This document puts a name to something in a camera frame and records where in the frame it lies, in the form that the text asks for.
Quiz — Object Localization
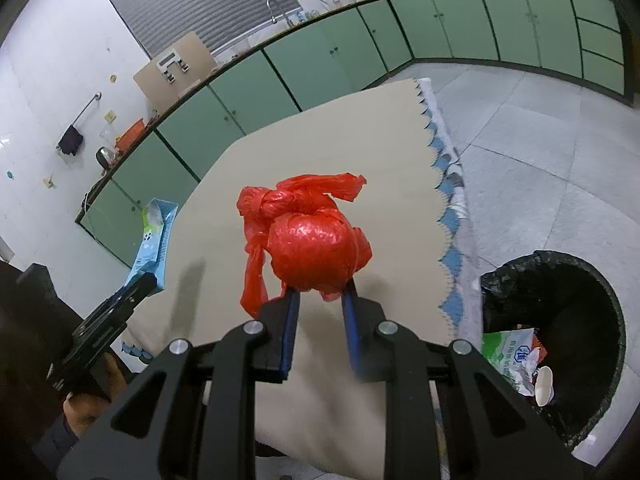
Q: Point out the black cloth on rail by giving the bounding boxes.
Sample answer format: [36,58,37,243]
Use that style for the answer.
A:
[56,125,85,156]

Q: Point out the person hand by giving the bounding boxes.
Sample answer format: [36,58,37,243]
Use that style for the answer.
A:
[63,353,127,438]

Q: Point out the cardboard sheet on counter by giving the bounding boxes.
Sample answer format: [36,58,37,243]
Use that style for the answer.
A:
[134,32,217,114]

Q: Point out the red plastic bag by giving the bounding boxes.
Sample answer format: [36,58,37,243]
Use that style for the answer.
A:
[236,172,372,318]

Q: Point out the white cup in bin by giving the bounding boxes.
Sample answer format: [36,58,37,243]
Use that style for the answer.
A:
[535,366,554,408]

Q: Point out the white bag green text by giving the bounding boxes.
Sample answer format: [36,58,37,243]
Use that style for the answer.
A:
[482,328,547,396]

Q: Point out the green lower kitchen cabinets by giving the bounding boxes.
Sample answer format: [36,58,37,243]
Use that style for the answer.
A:
[76,0,634,264]

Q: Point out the light blue small box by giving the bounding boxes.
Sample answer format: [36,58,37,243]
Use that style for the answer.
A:
[125,198,178,296]

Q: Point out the orange basket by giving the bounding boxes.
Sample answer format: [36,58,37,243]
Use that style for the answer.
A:
[115,119,145,154]

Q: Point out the wall towel rail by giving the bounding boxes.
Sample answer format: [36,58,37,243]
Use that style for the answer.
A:
[67,92,102,130]

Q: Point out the black trash bin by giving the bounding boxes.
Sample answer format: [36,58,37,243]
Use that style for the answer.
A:
[480,250,626,450]

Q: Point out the chrome sink faucet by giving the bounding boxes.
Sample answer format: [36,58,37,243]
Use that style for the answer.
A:
[266,0,290,26]

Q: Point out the steel kettle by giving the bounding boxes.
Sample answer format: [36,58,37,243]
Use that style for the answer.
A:
[96,146,117,171]

